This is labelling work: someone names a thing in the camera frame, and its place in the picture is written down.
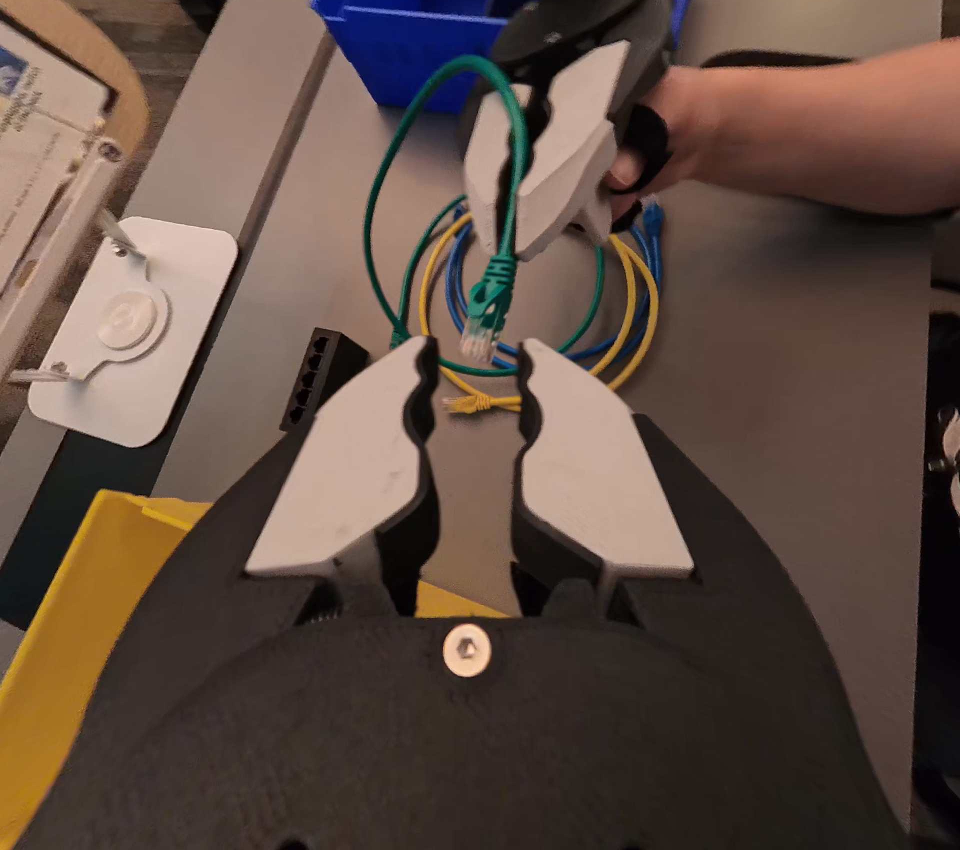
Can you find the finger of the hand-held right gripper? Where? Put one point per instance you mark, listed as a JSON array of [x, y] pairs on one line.
[[577, 137], [486, 167]]

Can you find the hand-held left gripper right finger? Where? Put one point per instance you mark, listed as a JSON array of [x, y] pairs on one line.
[[592, 490]]

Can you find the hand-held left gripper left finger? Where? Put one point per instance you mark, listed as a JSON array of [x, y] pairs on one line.
[[352, 475]]

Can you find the black network switch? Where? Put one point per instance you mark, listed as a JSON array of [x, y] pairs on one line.
[[311, 377]]

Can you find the person's right forearm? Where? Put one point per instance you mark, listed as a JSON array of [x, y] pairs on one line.
[[825, 130]]

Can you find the person's right hand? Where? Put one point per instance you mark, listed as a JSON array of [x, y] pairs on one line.
[[686, 122]]

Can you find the white stand base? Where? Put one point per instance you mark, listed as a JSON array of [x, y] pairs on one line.
[[187, 310]]

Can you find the yellow plastic bin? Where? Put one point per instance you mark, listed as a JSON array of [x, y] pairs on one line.
[[82, 610]]

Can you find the wooden display board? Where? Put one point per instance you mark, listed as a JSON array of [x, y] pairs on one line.
[[82, 32]]

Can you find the printed instruction sheet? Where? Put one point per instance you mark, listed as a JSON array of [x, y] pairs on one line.
[[37, 152]]

